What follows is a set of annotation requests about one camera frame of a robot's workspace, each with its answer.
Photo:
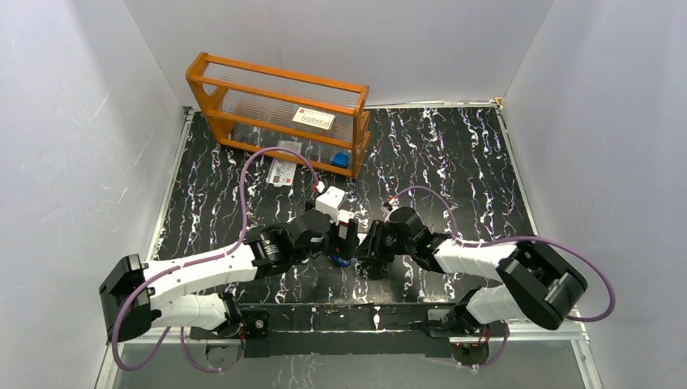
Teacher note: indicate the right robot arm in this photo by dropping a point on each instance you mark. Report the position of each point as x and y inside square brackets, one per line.
[535, 282]

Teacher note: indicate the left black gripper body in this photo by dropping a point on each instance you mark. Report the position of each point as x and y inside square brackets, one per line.
[349, 238]

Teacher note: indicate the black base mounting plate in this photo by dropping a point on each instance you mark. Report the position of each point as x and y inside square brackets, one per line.
[272, 330]

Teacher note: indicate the small blue cube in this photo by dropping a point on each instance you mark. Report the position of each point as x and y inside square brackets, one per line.
[340, 160]

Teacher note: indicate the clear plastic label packet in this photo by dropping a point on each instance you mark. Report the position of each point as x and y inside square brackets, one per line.
[282, 172]

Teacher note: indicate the white staple box on shelf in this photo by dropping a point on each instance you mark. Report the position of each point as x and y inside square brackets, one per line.
[313, 121]

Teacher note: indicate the blue stapler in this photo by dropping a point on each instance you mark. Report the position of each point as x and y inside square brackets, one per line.
[340, 261]

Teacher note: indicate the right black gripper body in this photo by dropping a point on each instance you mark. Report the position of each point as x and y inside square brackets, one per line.
[384, 243]

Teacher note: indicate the orange wooden shelf rack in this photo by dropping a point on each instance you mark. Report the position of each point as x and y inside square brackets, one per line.
[230, 93]

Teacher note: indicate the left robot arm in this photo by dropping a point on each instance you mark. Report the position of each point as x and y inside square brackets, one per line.
[137, 296]

